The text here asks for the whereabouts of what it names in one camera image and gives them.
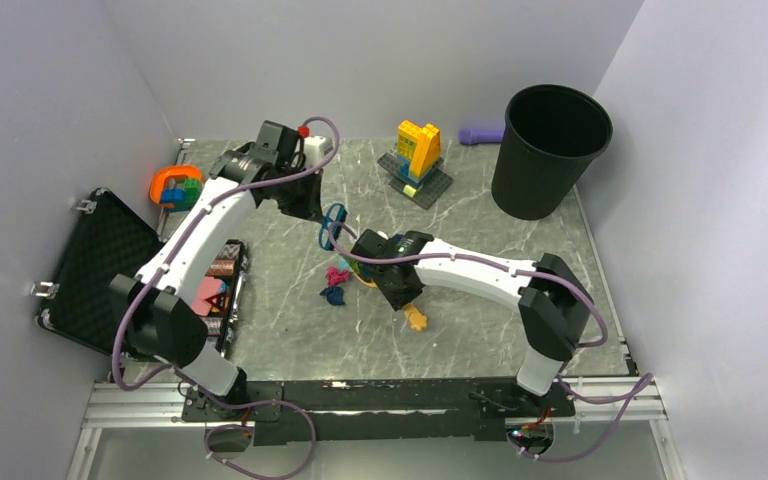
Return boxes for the yellow slotted scoop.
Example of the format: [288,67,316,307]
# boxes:
[349,261,428,331]

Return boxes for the blue hand brush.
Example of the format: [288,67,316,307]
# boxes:
[318,202,348,251]

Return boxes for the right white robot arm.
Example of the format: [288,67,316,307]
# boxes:
[350,229,594,416]

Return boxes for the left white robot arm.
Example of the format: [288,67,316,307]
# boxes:
[109,117,341,420]

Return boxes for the magenta scrap near left gripper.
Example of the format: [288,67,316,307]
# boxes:
[326,267,352,287]

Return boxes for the navy scrap by brush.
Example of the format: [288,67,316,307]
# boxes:
[319,286,345,306]

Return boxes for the dark grey brick baseplate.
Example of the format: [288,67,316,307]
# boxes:
[376,150,453,210]

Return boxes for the orange blue green toy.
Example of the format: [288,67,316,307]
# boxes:
[148,165,203,212]

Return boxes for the yellow toy brick building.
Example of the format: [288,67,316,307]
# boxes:
[396,120,441,177]

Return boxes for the pink card stack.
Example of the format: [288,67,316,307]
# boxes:
[191,276,228,317]

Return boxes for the purple cylinder object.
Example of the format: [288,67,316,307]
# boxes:
[457,127,504,146]

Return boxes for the black poker chip case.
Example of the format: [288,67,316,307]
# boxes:
[34,188,249,355]

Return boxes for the black plastic trash bin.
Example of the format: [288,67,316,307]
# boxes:
[491,84,613,221]

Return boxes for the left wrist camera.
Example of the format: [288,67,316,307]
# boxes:
[297,125,334,169]

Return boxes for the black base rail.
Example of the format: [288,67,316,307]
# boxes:
[181,377,576,446]

